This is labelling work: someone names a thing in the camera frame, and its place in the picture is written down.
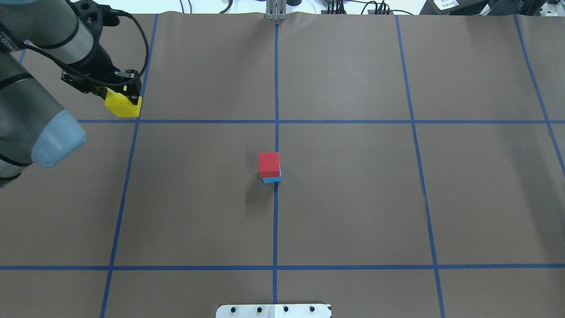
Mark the yellow block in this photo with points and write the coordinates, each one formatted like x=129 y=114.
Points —
x=121 y=106

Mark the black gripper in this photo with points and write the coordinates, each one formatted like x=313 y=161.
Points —
x=98 y=60

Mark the blue block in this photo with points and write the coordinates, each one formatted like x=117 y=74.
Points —
x=272 y=179

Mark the red block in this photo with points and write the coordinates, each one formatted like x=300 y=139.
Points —
x=269 y=165

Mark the aluminium frame post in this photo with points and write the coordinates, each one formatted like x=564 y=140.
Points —
x=276 y=10

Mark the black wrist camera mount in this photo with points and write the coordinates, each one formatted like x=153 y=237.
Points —
x=96 y=15

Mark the white camera mast column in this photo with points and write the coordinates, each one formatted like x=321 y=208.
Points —
x=299 y=310

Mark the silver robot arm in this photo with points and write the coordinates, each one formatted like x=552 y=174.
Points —
x=34 y=127

